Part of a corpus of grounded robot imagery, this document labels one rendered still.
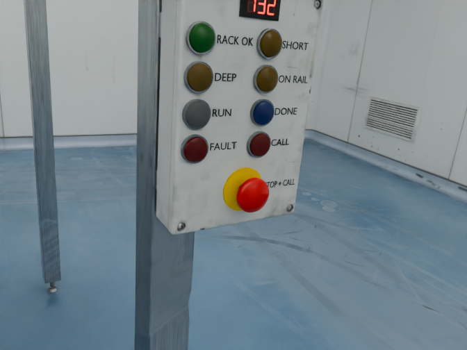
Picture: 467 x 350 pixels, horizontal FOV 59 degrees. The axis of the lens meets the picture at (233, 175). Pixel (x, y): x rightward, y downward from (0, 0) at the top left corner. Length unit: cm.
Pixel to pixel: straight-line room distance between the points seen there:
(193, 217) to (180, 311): 18
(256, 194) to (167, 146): 11
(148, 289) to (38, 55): 111
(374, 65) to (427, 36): 59
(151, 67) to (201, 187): 14
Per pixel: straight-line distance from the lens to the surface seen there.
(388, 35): 415
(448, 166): 368
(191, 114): 41
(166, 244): 53
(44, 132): 158
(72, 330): 164
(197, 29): 40
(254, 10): 44
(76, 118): 386
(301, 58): 48
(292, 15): 47
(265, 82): 45
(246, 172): 47
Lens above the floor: 101
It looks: 18 degrees down
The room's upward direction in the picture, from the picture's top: 5 degrees clockwise
